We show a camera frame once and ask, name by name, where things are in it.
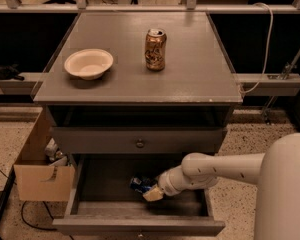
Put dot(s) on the white paper bowl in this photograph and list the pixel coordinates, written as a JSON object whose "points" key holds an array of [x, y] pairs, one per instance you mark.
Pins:
{"points": [[88, 64]]}

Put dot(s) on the cardboard box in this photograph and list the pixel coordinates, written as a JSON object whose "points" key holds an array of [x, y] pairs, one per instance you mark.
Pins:
{"points": [[37, 180]]}

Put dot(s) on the grey upper drawer with knob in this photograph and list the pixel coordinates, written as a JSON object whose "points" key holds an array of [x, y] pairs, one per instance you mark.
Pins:
{"points": [[92, 140]]}

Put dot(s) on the black cloth on ledge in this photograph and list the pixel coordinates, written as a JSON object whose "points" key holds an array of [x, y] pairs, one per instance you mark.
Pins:
{"points": [[8, 72]]}

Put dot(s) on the grey drawer cabinet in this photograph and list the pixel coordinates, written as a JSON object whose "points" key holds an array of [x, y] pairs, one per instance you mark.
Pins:
{"points": [[196, 89]]}

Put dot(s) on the blue pepsi can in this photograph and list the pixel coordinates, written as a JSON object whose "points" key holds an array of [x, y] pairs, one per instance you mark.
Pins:
{"points": [[142, 184]]}

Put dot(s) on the open grey bottom drawer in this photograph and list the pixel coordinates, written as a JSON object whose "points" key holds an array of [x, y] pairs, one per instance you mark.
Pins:
{"points": [[101, 201]]}

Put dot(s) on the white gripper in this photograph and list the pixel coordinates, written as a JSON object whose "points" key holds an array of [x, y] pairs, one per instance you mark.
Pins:
{"points": [[166, 183]]}

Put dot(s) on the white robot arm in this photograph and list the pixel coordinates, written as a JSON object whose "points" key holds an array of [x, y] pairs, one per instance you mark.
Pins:
{"points": [[275, 172]]}

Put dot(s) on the white trash in box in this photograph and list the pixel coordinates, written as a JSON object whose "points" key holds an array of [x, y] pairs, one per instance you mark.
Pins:
{"points": [[54, 155]]}

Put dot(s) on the gold soda can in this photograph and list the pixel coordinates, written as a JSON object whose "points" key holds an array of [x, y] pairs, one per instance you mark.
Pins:
{"points": [[155, 46]]}

